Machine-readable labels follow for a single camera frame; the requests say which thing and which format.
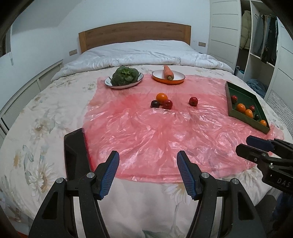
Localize green tray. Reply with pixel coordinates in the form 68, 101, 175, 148
225, 81, 271, 134

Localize white wardrobe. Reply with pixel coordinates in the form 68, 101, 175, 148
209, 0, 293, 110

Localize black flat panel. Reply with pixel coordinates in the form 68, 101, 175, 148
64, 128, 101, 197

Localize pale green jacket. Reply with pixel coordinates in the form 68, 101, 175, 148
239, 10, 252, 49

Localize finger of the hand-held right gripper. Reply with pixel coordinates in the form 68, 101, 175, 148
246, 135, 293, 158
236, 144, 273, 165

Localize blue cloth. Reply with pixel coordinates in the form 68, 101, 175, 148
246, 78, 267, 98

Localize wooden headboard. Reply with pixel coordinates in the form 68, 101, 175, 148
78, 21, 191, 54

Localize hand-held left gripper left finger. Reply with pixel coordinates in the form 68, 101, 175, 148
29, 150, 120, 238

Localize orange plate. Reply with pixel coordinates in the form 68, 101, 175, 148
152, 70, 186, 85

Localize white duvet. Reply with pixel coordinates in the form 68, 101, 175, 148
51, 40, 234, 80

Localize carrot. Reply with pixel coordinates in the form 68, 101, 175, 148
163, 65, 174, 81

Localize person's right forearm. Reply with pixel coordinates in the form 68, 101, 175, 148
272, 191, 293, 231

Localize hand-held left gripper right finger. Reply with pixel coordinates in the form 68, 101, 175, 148
177, 150, 267, 238

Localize green leafy vegetable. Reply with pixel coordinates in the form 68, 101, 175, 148
110, 65, 139, 87

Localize pink plastic sheet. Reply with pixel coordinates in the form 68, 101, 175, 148
82, 75, 285, 183

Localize white plate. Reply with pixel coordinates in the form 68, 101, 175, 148
105, 73, 144, 89

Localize dark hanging clothes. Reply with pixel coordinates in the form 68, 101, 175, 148
254, 14, 278, 64

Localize white bag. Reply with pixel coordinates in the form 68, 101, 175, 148
234, 66, 245, 79

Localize dark window opening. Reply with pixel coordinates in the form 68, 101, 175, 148
0, 16, 13, 59

